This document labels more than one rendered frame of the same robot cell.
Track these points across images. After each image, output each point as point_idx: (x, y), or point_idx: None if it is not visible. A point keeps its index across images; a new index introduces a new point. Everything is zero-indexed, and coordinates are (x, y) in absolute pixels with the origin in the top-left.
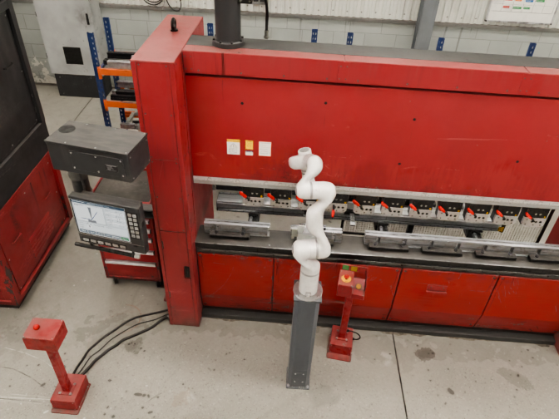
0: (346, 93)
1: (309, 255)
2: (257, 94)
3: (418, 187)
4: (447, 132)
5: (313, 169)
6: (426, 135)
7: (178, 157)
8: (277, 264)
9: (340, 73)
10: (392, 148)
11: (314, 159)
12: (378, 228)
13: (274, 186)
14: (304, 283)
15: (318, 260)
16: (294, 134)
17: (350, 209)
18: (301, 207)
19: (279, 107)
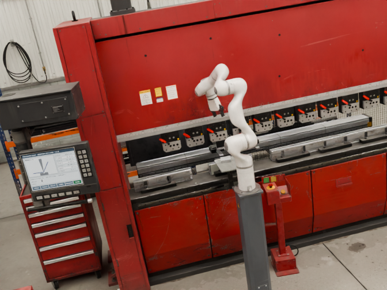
0: (224, 26)
1: (242, 145)
2: (156, 44)
3: (299, 93)
4: (306, 39)
5: (222, 71)
6: (292, 46)
7: (105, 109)
8: (207, 201)
9: (216, 10)
10: (270, 64)
11: (220, 64)
12: None
13: (186, 126)
14: (244, 178)
15: None
16: (192, 72)
17: None
18: (213, 139)
19: (175, 52)
